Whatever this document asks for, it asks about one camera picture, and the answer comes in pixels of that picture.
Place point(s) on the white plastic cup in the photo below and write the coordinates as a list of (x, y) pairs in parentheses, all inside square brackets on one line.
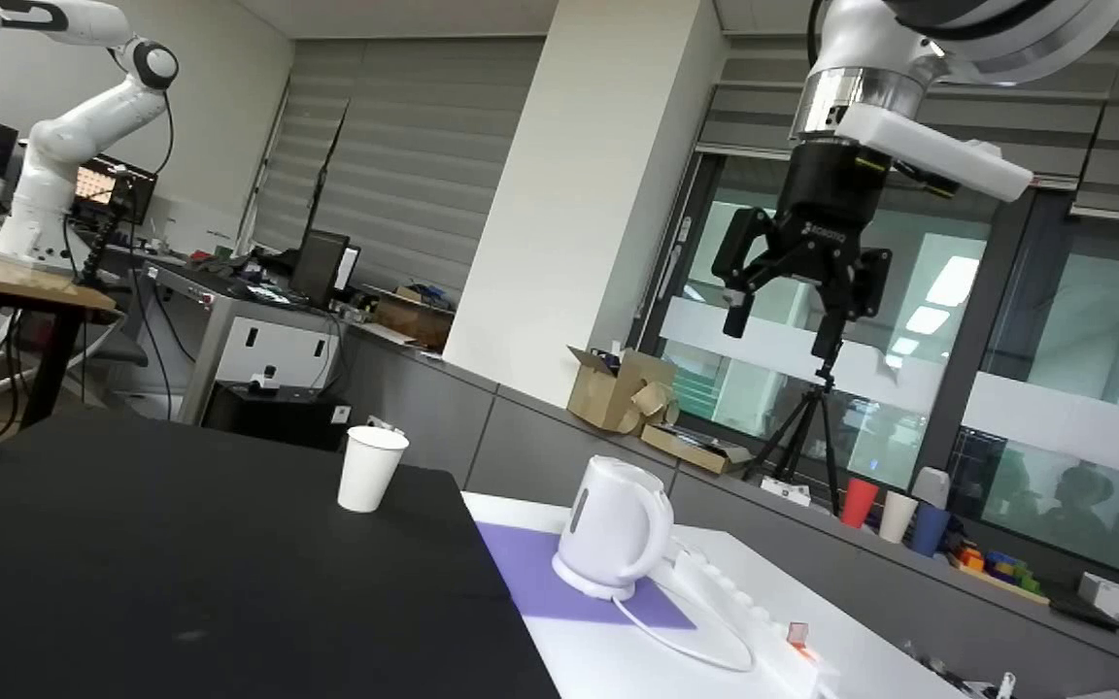
[(900, 517)]

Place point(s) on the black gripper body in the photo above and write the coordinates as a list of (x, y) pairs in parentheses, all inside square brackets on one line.
[(832, 197)]

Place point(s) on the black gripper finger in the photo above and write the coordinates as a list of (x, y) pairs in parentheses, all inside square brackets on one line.
[(860, 290), (739, 266)]

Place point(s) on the red cup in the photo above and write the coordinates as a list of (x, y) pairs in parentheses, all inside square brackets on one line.
[(860, 506)]

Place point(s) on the grey metal cabinet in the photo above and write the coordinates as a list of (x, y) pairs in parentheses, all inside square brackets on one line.
[(270, 350)]

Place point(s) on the white electric kettle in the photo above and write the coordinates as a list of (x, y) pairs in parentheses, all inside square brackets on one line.
[(602, 527)]

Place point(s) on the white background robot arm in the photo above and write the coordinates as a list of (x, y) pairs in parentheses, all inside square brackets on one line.
[(59, 139)]

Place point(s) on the blue cup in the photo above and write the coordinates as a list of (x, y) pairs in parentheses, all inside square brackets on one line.
[(931, 531)]

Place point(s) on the brown box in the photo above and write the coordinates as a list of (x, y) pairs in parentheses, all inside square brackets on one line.
[(405, 319)]

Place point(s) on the small lit monitor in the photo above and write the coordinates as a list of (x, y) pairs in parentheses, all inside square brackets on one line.
[(107, 192)]

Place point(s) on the purple mat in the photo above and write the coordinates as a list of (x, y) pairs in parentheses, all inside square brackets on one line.
[(521, 570)]

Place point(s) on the white paper cup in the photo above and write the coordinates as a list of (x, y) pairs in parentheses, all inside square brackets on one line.
[(371, 466)]

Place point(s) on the black tripod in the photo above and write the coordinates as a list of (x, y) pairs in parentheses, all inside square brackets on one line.
[(808, 434)]

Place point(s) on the wooden table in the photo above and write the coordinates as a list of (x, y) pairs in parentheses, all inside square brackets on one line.
[(10, 276)]

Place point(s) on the open cardboard box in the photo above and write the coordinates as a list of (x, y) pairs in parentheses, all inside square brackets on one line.
[(610, 389)]

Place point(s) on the wide grey window blind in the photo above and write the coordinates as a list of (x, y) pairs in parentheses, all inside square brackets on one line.
[(1087, 141)]

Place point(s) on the flat cardboard piece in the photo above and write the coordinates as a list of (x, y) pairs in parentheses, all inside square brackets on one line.
[(687, 453)]

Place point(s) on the black monitor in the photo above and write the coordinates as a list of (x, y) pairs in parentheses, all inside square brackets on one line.
[(317, 266)]

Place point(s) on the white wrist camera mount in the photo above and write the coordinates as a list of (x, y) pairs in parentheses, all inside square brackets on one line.
[(932, 148)]

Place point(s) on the thin black pole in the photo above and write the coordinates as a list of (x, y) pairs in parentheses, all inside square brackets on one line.
[(328, 170)]

